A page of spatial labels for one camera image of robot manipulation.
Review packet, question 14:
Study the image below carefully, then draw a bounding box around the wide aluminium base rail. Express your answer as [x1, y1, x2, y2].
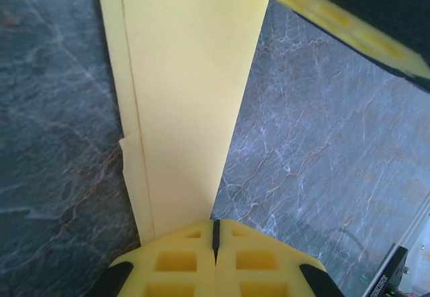
[401, 206, 430, 297]

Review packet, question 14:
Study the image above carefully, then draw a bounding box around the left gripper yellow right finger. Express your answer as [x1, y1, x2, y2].
[214, 218, 345, 297]

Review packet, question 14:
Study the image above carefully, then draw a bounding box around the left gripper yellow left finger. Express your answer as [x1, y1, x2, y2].
[95, 219, 216, 297]

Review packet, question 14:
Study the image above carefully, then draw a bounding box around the yellow square paper sheet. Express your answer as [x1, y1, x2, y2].
[95, 0, 269, 246]

